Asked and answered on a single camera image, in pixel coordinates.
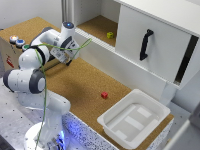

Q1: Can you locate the green button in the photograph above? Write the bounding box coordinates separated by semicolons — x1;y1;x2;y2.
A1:
21;43;31;52

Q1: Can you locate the blue button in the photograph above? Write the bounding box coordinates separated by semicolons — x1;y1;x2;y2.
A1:
15;38;26;48

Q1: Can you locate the white plastic box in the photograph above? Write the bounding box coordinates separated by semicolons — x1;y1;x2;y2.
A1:
96;88;172;150

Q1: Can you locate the black door handle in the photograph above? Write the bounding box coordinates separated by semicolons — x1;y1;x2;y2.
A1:
139;28;155;62

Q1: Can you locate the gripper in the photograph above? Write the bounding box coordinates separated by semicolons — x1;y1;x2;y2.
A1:
49;45;75;66

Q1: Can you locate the green cable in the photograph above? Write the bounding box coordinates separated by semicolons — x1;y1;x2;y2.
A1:
33;37;93;150

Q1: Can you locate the red button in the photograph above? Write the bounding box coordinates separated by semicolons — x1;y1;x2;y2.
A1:
9;35;19;44

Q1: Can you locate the yellow block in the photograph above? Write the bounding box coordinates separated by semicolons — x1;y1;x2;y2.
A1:
106;31;115;40

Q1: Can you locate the white sliding door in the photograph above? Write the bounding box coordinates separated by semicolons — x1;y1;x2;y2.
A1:
114;3;198;85

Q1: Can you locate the pink block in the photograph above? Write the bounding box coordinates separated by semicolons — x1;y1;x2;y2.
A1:
101;91;110;100

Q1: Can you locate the white cabinet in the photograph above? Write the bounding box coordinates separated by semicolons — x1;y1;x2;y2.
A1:
61;0;200;108

